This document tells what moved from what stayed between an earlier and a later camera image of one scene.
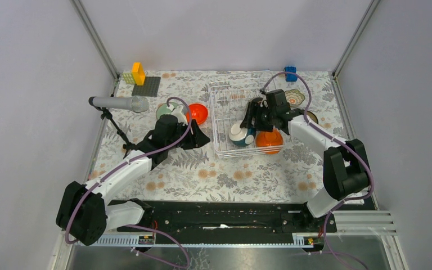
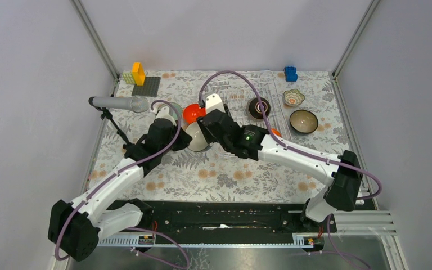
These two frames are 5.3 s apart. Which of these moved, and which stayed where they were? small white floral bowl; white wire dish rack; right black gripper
Moved: right black gripper
Stayed: small white floral bowl; white wire dish rack
